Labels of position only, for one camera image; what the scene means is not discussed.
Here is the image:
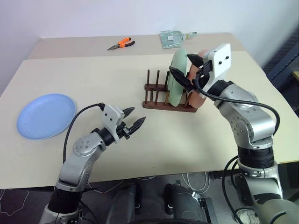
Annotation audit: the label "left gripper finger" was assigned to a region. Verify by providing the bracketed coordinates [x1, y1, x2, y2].
[121, 107, 135, 120]
[128, 116, 147, 136]

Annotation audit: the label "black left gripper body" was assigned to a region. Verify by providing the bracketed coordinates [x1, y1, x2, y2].
[116, 121, 132, 141]

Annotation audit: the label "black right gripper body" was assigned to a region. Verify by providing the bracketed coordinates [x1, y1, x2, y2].
[191, 59, 214, 93]

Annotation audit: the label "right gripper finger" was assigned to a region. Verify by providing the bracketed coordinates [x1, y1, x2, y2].
[186, 53, 204, 69]
[168, 66, 196, 93]

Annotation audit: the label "pink plate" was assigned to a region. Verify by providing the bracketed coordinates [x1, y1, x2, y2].
[186, 48, 211, 109]

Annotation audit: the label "wooden dish rack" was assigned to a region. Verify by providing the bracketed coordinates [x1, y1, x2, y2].
[142, 69, 198, 113]

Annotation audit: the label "green plate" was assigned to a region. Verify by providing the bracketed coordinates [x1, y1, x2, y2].
[167, 48, 188, 107]

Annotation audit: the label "clear green plastic bag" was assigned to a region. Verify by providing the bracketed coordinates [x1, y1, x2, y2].
[159, 30, 198, 49]

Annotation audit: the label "dark rounded shape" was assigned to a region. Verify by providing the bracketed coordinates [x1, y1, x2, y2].
[109, 183, 143, 224]
[163, 183, 211, 224]

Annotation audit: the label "blue plate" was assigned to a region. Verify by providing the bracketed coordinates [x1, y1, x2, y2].
[16, 93, 78, 141]

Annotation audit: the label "white crumpled cloth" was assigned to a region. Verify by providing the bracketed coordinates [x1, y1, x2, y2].
[235, 208, 257, 224]

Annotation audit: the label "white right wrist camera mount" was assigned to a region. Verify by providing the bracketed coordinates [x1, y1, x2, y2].
[202, 43, 232, 94]

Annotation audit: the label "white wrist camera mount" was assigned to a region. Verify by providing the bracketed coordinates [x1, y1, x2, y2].
[102, 105, 125, 143]
[202, 43, 232, 94]

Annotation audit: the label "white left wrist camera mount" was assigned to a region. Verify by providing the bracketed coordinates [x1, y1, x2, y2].
[102, 105, 125, 143]

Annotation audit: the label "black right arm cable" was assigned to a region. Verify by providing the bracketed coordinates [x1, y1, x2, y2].
[195, 70, 281, 136]

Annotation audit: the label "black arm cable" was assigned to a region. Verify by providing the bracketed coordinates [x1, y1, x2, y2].
[63, 102, 105, 164]
[195, 70, 281, 136]

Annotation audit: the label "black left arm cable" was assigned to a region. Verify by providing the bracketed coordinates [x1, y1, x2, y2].
[63, 102, 105, 164]

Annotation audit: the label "orange handled pliers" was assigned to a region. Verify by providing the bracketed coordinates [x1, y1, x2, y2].
[107, 37, 136, 51]

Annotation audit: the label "dark blue metal frame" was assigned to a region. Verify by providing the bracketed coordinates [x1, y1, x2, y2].
[263, 30, 299, 94]

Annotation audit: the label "white floor cable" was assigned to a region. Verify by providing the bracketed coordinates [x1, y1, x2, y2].
[181, 171, 211, 195]

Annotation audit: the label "black lower body cable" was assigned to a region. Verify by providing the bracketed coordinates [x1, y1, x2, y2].
[221, 155, 244, 224]

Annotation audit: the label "thin white floor wire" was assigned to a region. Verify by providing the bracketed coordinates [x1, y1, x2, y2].
[0, 188, 30, 217]

